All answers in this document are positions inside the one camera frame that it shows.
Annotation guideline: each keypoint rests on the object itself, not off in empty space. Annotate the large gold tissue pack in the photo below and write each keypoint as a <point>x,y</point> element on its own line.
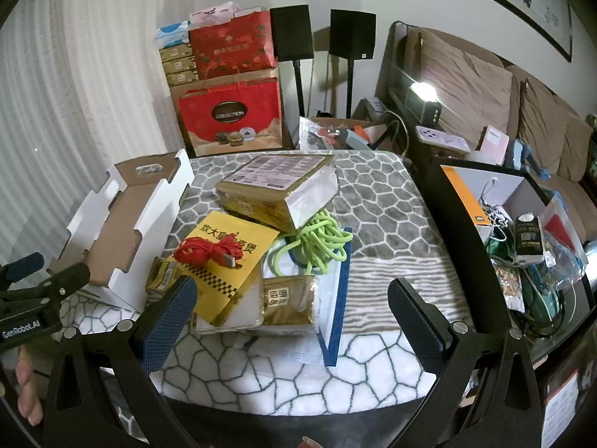
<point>280,172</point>

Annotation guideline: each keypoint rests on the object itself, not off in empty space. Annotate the yellow packet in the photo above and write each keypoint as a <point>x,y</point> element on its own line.
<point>238,284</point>

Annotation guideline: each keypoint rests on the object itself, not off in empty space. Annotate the white curtain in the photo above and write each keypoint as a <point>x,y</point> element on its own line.
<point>70,102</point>

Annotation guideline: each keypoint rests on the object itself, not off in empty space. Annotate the white and orange box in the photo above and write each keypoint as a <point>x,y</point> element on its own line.
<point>508,191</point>

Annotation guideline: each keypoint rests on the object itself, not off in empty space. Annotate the small black lit device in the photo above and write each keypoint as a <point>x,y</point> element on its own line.
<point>422,105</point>

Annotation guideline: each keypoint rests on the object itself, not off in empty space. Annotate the crumpled clear plastic bag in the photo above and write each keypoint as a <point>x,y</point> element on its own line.
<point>564,242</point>

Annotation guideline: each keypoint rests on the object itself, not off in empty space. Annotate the small pink box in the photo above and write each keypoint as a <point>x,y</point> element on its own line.
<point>493,145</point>

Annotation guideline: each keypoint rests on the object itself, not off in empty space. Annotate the brown sofa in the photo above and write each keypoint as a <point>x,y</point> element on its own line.
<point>573,196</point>

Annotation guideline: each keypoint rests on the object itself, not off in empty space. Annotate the red floral gift bag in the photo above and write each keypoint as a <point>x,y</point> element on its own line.
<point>233,46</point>

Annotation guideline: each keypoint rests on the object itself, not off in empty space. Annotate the brown cardboard box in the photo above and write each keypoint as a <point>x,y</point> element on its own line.
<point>368,130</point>

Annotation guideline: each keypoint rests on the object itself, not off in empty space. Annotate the mini gold packet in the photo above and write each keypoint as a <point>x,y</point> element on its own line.
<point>161,280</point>

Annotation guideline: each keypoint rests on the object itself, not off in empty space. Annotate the pink patterned box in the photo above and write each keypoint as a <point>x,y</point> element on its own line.
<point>212,13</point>

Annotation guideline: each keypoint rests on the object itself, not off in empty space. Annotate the blue and white tissue pack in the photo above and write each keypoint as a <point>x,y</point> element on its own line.
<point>172,33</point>

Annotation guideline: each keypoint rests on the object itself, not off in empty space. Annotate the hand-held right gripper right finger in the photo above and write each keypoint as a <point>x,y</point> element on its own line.
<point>415,322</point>

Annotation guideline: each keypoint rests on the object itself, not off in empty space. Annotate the person's left hand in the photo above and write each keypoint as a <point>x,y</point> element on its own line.
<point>25,392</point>

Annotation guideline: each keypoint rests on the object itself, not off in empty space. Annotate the red Collection gift box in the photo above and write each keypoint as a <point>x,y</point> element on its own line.
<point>233,116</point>

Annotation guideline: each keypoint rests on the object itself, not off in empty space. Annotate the white cardboard box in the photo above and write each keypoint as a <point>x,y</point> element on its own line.
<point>154,214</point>

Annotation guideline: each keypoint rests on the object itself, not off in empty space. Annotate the blue plastic object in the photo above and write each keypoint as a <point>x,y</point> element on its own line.
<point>520,156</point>

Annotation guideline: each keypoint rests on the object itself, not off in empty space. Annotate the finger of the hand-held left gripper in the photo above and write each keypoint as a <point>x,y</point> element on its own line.
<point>23,266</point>
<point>67,280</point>

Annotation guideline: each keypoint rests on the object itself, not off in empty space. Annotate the small gold tissue pack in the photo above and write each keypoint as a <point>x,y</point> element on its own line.
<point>287,301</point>

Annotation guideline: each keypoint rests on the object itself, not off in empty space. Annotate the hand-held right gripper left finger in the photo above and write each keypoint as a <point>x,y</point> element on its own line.
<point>170,317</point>

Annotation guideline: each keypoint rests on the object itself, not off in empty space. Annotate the dark foil packet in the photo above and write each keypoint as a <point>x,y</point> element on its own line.
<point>529,238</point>

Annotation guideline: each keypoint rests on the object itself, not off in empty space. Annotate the lilac smartphone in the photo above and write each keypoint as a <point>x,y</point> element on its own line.
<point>440,139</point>

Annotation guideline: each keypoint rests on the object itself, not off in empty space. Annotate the brown sofa cushion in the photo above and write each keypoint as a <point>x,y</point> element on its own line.
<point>550,130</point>
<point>466,84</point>

